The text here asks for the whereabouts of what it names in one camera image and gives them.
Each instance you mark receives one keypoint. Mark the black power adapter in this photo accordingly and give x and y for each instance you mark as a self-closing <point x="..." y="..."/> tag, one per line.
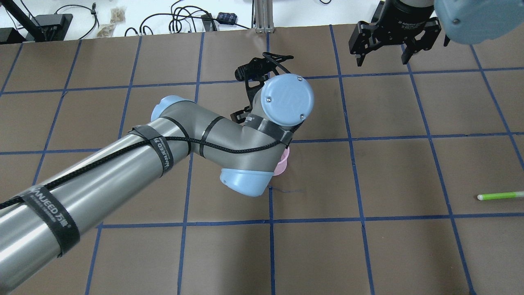
<point x="227" y="18"/>

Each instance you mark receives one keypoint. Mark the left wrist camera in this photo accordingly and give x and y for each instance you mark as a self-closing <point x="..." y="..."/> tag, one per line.
<point x="256" y="72"/>

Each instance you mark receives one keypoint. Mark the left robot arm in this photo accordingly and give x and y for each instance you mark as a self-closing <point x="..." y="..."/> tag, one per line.
<point x="45" y="221"/>

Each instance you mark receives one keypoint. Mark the black camera stand base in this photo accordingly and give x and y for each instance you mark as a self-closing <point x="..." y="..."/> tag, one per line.
<point x="40" y="28"/>

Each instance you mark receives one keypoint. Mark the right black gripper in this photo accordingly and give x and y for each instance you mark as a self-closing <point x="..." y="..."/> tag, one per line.
<point x="404" y="19"/>

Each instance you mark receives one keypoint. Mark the pink mesh cup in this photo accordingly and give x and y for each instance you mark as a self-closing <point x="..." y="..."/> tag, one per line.
<point x="282" y="164"/>

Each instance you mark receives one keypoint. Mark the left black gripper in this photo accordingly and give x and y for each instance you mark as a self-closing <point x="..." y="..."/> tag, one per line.
<point x="238" y="116"/>

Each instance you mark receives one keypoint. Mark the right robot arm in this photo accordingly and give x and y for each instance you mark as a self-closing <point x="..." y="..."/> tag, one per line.
<point x="474" y="21"/>

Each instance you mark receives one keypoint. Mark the green pen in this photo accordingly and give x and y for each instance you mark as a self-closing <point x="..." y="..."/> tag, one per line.
<point x="500" y="196"/>

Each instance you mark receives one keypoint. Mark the aluminium frame post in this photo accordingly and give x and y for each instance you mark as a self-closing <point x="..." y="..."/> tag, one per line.
<point x="263" y="16"/>

